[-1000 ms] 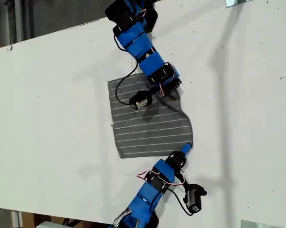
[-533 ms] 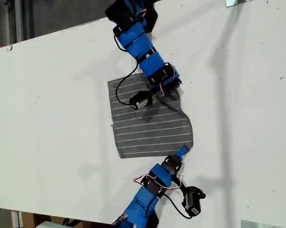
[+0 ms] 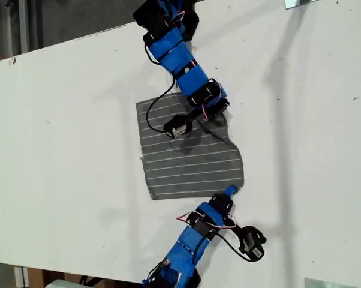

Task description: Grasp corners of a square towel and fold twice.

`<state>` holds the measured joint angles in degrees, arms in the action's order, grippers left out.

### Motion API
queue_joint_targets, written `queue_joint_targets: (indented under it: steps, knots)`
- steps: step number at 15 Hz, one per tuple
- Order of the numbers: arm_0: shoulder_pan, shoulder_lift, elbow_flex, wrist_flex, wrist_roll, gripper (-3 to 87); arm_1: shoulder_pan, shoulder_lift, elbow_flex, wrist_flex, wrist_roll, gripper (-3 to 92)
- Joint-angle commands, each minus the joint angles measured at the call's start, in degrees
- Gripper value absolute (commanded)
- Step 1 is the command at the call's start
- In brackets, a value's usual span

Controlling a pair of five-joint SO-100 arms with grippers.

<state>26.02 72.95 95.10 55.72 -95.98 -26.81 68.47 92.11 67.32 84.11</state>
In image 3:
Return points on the grey white-striped square towel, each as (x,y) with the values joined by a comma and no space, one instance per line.
(192,168)

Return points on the white table leg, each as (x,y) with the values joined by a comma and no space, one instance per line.
(20,277)

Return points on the camera black stalk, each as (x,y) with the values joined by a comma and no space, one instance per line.
(240,231)
(196,114)

